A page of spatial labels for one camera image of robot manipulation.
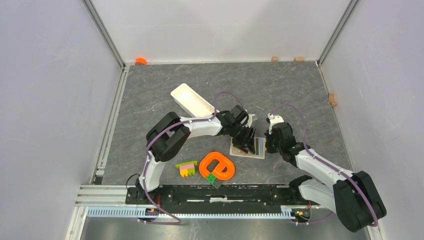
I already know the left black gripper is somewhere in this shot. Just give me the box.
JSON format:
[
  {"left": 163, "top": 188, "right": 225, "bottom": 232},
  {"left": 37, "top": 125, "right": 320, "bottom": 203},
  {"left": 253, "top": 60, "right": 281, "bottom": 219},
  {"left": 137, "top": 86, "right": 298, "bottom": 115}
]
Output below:
[{"left": 229, "top": 123, "right": 256, "bottom": 155}]

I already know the white rectangular tray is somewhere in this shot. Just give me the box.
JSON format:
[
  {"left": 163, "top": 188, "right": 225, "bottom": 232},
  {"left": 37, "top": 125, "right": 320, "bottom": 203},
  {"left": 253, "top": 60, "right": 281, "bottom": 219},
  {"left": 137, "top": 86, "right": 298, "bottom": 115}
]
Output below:
[{"left": 170, "top": 83, "right": 215, "bottom": 118}]

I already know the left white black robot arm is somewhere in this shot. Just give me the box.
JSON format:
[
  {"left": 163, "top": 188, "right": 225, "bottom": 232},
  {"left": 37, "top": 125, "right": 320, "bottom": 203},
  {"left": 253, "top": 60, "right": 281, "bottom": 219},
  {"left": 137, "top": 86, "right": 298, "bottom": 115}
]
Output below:
[{"left": 135, "top": 105, "right": 256, "bottom": 204}]

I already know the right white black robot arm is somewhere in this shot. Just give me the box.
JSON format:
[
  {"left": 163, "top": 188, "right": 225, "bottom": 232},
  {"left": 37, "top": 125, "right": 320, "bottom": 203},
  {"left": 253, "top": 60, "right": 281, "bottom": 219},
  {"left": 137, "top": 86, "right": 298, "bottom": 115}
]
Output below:
[{"left": 264, "top": 117, "right": 387, "bottom": 233}]

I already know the orange curved toy track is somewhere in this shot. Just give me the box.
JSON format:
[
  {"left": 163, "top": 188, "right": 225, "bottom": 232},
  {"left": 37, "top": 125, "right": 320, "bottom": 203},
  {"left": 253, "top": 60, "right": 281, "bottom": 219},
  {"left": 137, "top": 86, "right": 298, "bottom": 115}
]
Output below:
[{"left": 198, "top": 151, "right": 236, "bottom": 181}]

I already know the grey toy baseplate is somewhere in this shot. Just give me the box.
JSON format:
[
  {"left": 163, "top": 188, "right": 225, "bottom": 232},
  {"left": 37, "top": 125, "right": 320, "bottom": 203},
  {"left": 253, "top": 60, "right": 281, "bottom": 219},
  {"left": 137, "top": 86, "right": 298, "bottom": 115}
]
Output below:
[{"left": 211, "top": 178, "right": 223, "bottom": 189}]

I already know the green toy brick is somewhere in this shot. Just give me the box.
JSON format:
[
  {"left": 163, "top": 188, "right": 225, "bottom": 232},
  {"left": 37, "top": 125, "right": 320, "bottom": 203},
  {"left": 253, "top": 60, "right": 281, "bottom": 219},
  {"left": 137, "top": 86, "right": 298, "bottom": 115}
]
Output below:
[{"left": 205, "top": 173, "right": 217, "bottom": 184}]

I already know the green pink yellow brick stack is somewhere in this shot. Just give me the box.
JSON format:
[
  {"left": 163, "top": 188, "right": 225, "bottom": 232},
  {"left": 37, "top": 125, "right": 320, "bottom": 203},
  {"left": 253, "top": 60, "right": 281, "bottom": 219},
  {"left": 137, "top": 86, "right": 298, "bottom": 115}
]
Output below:
[{"left": 175, "top": 160, "right": 198, "bottom": 178}]

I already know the curved wooden piece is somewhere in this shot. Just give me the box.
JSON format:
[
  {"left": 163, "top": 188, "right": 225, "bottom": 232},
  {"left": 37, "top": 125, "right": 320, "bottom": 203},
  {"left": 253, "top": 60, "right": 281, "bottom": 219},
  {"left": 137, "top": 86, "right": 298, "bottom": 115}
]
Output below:
[{"left": 328, "top": 92, "right": 338, "bottom": 108}]

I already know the orange round cap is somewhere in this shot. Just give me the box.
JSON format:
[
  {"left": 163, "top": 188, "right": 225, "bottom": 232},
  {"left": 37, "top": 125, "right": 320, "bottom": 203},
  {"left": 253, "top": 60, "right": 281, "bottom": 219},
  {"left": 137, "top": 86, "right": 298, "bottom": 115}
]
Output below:
[{"left": 134, "top": 57, "right": 147, "bottom": 65}]

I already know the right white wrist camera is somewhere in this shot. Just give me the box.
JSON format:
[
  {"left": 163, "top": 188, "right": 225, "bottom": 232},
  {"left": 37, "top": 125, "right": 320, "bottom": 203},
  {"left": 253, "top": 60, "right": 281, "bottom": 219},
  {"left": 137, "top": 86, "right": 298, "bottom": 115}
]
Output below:
[{"left": 266, "top": 113, "right": 285, "bottom": 132}]

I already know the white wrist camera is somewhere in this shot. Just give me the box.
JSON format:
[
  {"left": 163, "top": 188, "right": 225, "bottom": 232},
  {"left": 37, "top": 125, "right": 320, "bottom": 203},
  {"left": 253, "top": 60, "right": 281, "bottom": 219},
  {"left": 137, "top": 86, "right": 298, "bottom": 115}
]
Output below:
[
  {"left": 245, "top": 113, "right": 258, "bottom": 128},
  {"left": 266, "top": 113, "right": 285, "bottom": 132}
]

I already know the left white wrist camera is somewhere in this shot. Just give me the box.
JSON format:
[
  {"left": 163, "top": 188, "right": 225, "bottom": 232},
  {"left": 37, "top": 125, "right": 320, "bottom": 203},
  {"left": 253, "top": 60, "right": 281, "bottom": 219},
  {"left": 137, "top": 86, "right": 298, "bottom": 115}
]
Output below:
[{"left": 245, "top": 113, "right": 258, "bottom": 128}]

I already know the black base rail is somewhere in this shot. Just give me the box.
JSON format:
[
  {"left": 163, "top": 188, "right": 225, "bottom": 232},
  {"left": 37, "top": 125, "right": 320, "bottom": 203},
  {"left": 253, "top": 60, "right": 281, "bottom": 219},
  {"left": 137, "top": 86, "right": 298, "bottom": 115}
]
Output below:
[{"left": 125, "top": 184, "right": 323, "bottom": 215}]

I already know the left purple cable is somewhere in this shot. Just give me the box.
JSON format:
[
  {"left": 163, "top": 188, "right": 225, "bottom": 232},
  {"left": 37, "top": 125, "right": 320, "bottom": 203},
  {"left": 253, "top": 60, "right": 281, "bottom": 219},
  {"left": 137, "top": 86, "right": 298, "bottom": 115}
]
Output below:
[{"left": 141, "top": 91, "right": 246, "bottom": 225}]

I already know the white slotted cable duct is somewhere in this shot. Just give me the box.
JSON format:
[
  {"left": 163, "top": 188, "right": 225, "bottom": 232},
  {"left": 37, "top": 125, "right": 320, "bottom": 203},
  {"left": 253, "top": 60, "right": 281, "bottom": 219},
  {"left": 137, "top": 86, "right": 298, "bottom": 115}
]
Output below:
[{"left": 86, "top": 206, "right": 295, "bottom": 220}]

